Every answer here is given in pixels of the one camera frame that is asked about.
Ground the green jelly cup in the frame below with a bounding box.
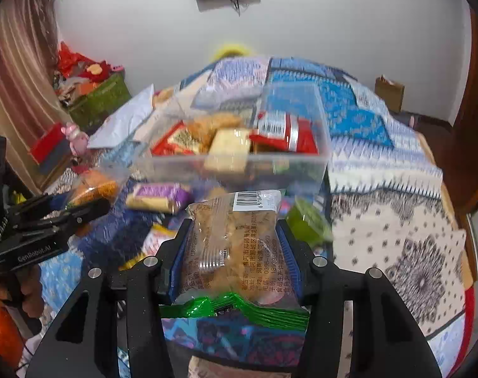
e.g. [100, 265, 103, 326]
[286, 197, 335, 245]

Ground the green storage box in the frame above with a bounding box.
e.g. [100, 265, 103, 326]
[68, 71, 132, 135]

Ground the small clear orange snack packet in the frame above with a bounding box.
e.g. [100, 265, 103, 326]
[68, 165, 130, 209]

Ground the person's left hand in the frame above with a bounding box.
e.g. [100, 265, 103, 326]
[19, 264, 48, 318]

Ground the wooden door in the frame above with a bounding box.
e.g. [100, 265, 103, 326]
[452, 8, 478, 230]

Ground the striped brown curtain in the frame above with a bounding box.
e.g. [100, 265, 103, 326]
[0, 0, 79, 190]

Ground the brown cardboard box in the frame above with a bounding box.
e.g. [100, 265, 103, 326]
[375, 76, 406, 113]

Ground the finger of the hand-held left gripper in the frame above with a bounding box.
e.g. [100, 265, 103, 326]
[11, 192, 79, 222]
[14, 199, 111, 238]

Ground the green basket with clutter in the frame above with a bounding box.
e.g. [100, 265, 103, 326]
[52, 41, 125, 105]

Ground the pale snack packet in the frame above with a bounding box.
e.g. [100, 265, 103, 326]
[188, 356, 303, 378]

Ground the red peanut packet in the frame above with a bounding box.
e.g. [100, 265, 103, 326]
[151, 121, 208, 156]

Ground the red box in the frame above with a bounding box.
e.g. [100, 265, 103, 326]
[30, 128, 73, 164]

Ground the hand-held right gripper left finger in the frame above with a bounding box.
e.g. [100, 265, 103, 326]
[26, 218, 193, 378]

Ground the pink plush toy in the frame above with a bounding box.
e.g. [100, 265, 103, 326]
[62, 123, 91, 157]

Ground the yellow edged snack packet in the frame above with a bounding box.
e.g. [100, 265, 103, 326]
[140, 224, 180, 261]

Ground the purple label cracker packet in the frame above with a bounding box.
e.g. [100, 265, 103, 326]
[126, 183, 193, 214]

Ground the clear plastic storage box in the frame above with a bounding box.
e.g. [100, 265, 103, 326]
[150, 83, 331, 198]

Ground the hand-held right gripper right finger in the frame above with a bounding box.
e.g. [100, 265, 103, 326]
[276, 220, 439, 378]

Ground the green edged clear packet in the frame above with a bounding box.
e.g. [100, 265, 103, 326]
[159, 292, 311, 330]

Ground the orange cloth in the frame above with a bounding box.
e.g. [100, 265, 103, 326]
[0, 295, 24, 367]

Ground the red packet with barcode label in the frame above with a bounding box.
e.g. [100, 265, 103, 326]
[249, 111, 319, 153]

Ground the white plastic bag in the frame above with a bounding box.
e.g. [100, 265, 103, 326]
[87, 84, 155, 149]

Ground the yellow foam ring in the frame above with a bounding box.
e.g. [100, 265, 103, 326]
[211, 44, 252, 58]

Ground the pale cracker packet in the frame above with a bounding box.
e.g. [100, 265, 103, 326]
[203, 128, 252, 172]

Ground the clear brown cake packet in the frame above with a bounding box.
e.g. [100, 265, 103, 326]
[172, 190, 303, 308]

